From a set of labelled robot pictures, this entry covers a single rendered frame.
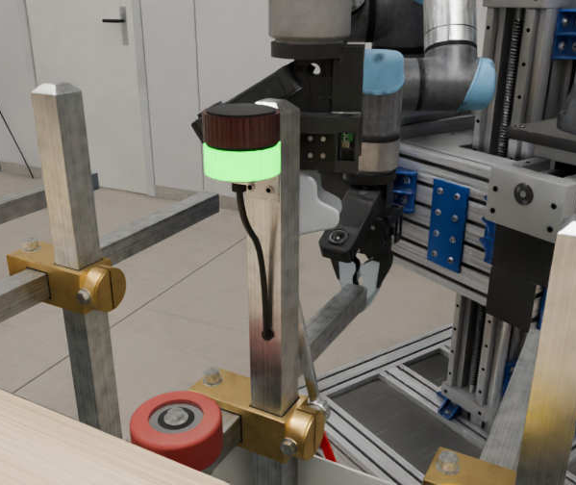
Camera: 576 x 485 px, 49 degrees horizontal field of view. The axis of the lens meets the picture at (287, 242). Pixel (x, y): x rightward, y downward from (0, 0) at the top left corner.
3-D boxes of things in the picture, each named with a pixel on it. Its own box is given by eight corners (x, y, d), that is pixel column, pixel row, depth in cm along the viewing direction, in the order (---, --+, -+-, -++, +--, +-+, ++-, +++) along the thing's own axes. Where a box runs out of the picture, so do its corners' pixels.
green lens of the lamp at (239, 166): (232, 158, 54) (231, 132, 54) (293, 166, 52) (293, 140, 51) (188, 174, 49) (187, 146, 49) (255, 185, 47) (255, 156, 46)
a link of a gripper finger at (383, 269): (391, 287, 90) (395, 229, 87) (388, 291, 89) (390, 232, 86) (360, 280, 92) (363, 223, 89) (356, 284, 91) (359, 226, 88)
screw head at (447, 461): (438, 455, 57) (440, 445, 57) (463, 464, 57) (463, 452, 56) (432, 470, 56) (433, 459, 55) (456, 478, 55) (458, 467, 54)
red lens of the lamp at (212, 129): (231, 128, 53) (230, 102, 53) (293, 136, 51) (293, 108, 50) (187, 142, 49) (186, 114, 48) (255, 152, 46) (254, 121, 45)
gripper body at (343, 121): (357, 182, 59) (363, 45, 54) (265, 178, 60) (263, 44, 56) (361, 161, 66) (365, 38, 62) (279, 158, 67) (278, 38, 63)
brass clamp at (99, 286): (49, 276, 79) (43, 238, 78) (133, 299, 73) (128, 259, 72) (7, 295, 74) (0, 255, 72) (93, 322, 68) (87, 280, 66)
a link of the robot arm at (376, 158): (388, 145, 81) (329, 139, 84) (386, 181, 82) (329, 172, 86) (408, 135, 87) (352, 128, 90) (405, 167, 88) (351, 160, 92)
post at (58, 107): (105, 453, 84) (56, 79, 66) (125, 462, 82) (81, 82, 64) (86, 470, 81) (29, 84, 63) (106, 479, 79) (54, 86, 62)
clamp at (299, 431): (216, 403, 72) (214, 365, 70) (325, 442, 66) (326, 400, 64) (186, 432, 67) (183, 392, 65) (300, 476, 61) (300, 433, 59)
